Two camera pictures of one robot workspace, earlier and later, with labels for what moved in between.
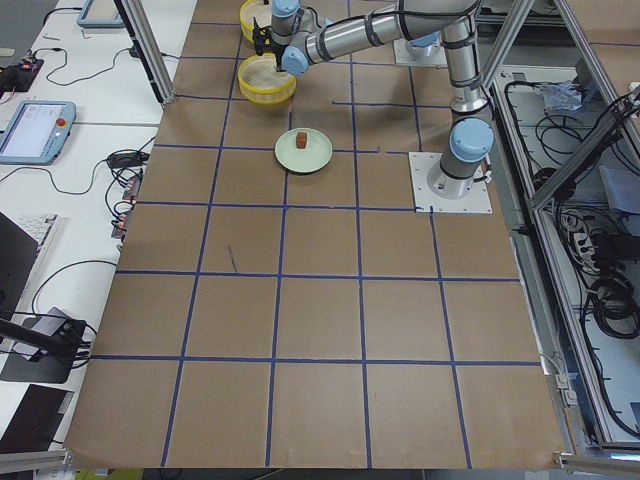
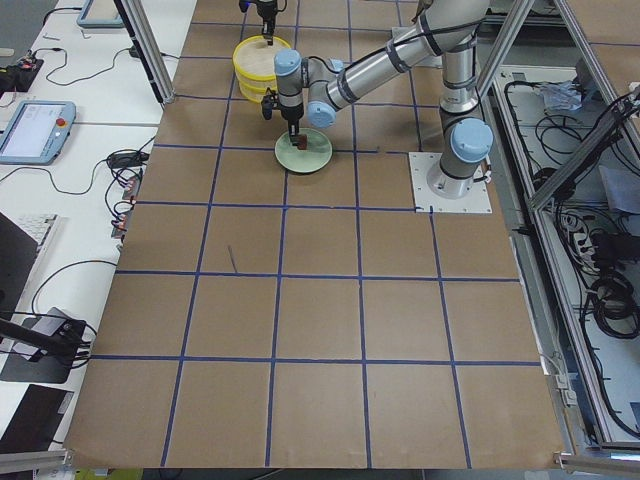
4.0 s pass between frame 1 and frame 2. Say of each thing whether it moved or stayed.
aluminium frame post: stayed
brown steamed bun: stayed
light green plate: stayed
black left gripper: moved
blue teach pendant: stayed
